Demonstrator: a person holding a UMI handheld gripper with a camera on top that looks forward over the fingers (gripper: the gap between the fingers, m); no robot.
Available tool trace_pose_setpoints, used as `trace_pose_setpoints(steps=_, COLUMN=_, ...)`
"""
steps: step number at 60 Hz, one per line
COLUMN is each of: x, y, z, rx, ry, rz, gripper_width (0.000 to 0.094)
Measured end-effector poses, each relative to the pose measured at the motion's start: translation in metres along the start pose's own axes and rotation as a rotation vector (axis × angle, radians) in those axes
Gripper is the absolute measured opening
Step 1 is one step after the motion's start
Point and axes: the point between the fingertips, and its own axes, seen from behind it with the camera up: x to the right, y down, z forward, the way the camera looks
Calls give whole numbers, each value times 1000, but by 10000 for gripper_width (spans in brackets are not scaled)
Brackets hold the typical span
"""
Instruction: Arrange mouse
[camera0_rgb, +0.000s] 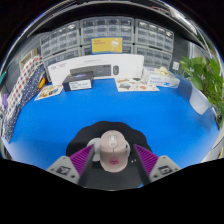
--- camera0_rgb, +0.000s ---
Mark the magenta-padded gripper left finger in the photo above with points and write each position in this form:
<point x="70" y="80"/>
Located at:
<point x="75" y="166"/>

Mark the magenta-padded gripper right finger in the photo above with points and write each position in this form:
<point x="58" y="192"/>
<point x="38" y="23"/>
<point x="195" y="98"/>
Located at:
<point x="153" y="166"/>

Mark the pink computer mouse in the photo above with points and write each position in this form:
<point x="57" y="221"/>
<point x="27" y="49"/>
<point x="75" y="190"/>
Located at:
<point x="113" y="150"/>

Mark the black round googly-eyed mouse pad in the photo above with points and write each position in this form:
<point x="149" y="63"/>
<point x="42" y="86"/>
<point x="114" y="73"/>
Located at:
<point x="83" y="136"/>

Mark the small cartoon sticker sheet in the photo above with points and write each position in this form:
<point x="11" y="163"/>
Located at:
<point x="49" y="92"/>

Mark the wide cartoon sticker sheet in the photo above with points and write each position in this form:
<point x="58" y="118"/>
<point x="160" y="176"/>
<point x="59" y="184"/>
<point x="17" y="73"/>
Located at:
<point x="136" y="85"/>

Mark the small black box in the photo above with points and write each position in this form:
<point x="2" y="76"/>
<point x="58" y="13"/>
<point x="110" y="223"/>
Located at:
<point x="78" y="83"/>

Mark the white and blue tissue box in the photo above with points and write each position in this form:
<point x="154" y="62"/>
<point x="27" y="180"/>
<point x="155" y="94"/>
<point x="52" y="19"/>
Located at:
<point x="160" y="80"/>

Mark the small orange object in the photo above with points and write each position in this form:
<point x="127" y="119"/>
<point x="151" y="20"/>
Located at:
<point x="41" y="83"/>

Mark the patterned fabric pile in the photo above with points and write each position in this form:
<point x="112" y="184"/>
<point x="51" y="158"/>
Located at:
<point x="21" y="93"/>

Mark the small purple object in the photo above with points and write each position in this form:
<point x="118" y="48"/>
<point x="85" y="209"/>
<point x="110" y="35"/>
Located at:
<point x="4" y="100"/>

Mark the green plant in white pot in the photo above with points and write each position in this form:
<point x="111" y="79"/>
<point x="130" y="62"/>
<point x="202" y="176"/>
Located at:
<point x="206" y="76"/>

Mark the long white keyboard box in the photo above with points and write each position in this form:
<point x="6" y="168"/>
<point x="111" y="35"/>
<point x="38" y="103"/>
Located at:
<point x="130" y="63"/>

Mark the grey drawer organiser cabinet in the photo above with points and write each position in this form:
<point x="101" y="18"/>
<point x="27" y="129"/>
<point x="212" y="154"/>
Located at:
<point x="106" y="28"/>
<point x="61" y="57"/>
<point x="155" y="36"/>
<point x="60" y="40"/>
<point x="128" y="49"/>
<point x="155" y="58"/>

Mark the white framed box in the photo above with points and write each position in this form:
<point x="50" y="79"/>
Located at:
<point x="28" y="60"/>

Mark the yellow card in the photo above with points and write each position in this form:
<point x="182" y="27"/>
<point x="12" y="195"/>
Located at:
<point x="106" y="45"/>

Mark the dark overhead shelf unit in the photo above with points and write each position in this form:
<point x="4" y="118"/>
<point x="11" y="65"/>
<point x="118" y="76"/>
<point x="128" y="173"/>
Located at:
<point x="100" y="9"/>

